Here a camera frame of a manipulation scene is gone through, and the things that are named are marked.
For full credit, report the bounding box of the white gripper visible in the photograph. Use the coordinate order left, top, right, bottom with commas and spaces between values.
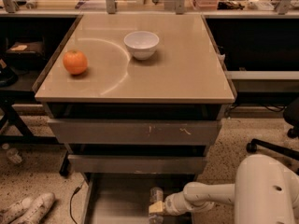
149, 192, 187, 216

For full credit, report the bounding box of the clear plastic water bottle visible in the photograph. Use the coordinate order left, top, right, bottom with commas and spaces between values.
149, 187, 164, 224

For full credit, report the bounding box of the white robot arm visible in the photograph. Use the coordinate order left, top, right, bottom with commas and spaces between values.
149, 154, 299, 224

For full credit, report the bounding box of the open bottom drawer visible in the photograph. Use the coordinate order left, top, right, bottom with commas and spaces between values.
81, 174, 194, 224

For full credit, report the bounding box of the middle grey drawer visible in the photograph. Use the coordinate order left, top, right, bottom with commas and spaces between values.
68, 155, 206, 175

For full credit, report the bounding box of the grey drawer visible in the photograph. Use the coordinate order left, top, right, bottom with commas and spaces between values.
68, 155, 206, 175
48, 119, 221, 146

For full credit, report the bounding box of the top grey drawer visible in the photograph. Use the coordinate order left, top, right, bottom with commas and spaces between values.
48, 119, 221, 146

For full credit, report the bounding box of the grey drawer cabinet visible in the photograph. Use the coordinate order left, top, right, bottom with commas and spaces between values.
32, 12, 237, 224

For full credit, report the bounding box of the small bottle on floor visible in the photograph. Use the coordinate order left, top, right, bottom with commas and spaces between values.
2, 143, 23, 164

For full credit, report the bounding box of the white sneaker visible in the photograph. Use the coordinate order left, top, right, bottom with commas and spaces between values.
11, 192, 55, 224
0, 197, 34, 224

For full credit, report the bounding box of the white ceramic bowl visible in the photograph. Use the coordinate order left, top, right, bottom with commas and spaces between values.
123, 31, 160, 60

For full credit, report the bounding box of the orange fruit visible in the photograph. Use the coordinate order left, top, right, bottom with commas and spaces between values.
63, 49, 88, 75

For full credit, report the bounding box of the black side stand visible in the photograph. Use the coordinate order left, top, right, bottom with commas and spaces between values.
0, 37, 71, 176

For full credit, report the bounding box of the black floor cable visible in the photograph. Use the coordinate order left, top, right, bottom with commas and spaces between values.
68, 179, 86, 224

